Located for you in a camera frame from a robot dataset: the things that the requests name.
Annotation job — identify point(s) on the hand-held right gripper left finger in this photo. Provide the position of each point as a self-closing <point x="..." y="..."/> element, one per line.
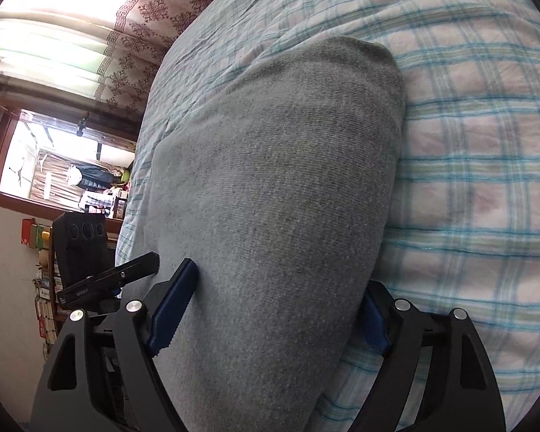
<point x="173" y="310"/>

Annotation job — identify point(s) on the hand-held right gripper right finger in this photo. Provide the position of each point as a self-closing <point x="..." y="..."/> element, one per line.
<point x="375" y="324"/>

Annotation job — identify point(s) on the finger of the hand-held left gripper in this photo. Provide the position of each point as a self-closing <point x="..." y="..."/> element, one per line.
<point x="112" y="276"/>

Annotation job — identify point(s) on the grey pants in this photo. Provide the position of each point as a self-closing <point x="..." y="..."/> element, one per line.
<point x="274" y="189"/>

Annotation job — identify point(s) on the cluttered bookshelf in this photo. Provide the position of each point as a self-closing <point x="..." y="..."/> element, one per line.
<point x="42" y="288"/>

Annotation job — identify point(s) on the dark hanging jacket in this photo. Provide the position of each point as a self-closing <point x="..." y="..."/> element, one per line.
<point x="94" y="176"/>

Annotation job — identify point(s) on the wooden framed window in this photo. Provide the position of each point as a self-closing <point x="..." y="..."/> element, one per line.
<point x="27" y="162"/>

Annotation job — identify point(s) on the plaid bed sheet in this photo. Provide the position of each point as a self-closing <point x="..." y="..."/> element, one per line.
<point x="477" y="166"/>

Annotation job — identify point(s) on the patterned pink curtain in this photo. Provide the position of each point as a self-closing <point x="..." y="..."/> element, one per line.
<point x="162" y="0"/>

